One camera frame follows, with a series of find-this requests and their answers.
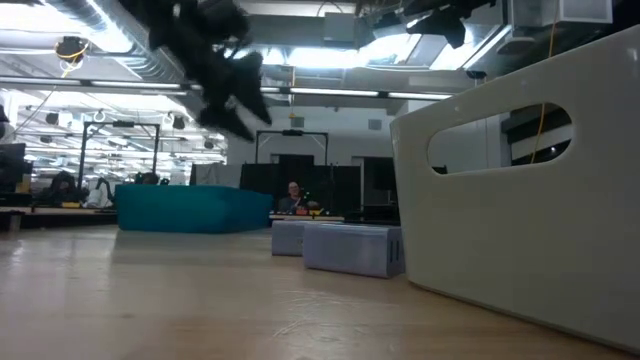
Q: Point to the black gantry frame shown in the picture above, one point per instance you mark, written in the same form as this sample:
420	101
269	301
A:
292	132
122	123

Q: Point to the grey ceiling box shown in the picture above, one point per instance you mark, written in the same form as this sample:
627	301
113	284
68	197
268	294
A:
340	27

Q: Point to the white ceiling unit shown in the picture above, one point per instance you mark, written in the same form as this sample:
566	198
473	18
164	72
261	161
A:
575	11

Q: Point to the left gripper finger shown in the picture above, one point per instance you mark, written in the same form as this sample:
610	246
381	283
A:
222	107
254	85

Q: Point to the white plastic bin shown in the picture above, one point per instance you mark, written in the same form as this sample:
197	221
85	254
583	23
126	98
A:
500	240

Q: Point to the teal plastic bin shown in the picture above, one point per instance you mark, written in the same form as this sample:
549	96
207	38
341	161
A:
190	210

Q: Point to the person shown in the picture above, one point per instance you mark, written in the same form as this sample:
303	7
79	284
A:
147	178
62	187
294	200

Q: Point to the silver ribbed air duct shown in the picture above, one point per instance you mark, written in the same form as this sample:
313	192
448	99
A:
100	20

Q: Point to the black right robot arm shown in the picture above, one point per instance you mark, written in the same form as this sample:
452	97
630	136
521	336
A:
629	12

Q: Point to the black partition wall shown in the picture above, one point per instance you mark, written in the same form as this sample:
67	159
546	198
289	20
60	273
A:
340	185

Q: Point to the black monitor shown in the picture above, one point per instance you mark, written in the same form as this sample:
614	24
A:
12	165

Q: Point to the lavender USB charger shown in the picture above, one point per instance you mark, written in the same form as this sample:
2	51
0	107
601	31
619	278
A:
287	239
345	250

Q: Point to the long suspended light strip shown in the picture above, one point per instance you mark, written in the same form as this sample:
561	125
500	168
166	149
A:
330	92

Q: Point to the wooden workbench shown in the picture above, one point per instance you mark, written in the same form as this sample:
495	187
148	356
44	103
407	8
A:
55	212

